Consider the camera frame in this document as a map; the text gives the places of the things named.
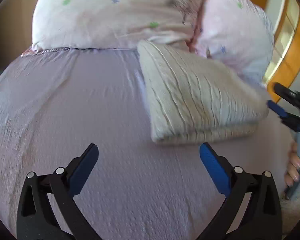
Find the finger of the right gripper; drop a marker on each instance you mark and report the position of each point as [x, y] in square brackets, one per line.
[288, 95]
[277, 109]

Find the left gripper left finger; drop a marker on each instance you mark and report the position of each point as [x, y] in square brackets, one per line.
[35, 217]

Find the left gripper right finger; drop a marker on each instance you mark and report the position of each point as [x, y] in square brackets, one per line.
[262, 218]

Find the cream cable-knit sweater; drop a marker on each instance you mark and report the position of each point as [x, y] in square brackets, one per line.
[192, 100]

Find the person's right hand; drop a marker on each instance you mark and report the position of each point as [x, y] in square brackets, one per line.
[292, 171]

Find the wooden framed window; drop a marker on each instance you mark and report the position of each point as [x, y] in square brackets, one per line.
[285, 64]

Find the upper floral pink pillow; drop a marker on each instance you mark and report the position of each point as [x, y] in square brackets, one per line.
[236, 32]

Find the lavender bed sheet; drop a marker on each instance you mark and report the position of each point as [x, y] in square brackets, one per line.
[54, 105]

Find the lower floral tree-print pillow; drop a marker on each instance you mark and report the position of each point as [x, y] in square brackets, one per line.
[111, 24]

